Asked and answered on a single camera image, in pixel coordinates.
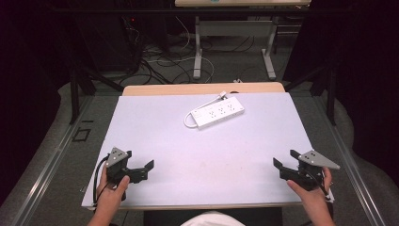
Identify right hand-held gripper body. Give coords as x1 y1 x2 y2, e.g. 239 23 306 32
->
279 150 342 192

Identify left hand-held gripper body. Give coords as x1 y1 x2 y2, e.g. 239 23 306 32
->
104 146 149 202

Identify person's right hand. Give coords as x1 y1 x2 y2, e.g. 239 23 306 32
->
286 167 333 215

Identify person's left hand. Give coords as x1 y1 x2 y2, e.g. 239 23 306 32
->
95 173 131 218

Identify person's dark trousers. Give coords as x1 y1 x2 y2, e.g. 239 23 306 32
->
143 207 284 226

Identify white table cover sheet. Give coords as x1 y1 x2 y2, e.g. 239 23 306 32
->
81 91 335 210

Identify black metal stand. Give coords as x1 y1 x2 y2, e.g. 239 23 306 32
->
69 60 125 125
283 60 338 126

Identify white power strip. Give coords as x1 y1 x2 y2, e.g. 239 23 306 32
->
189 96 246 130

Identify person's white shirt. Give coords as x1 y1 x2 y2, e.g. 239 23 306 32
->
180 210 247 226

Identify dark computer tower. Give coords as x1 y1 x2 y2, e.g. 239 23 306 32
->
74 14 143 73

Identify white-framed desk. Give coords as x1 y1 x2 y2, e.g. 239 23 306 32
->
174 0 312 81

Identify black horizontal bar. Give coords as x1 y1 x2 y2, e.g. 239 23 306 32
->
51 7 346 15

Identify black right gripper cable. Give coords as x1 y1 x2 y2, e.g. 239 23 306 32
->
305 169 331 200

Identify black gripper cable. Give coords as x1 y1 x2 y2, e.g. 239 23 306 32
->
92 154 111 205
305 169 331 200

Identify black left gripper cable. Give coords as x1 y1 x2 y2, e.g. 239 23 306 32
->
92 154 111 205

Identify metal floor rail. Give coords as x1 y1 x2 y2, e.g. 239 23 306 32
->
10 95 95 226
313 95 388 226

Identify white power strip cable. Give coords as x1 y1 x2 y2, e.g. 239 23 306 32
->
183 95 224 130

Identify tangle of black floor cables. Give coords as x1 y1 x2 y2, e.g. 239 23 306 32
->
119 17 217 86

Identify white floor cable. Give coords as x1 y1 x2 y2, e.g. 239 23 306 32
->
147 15 215 84

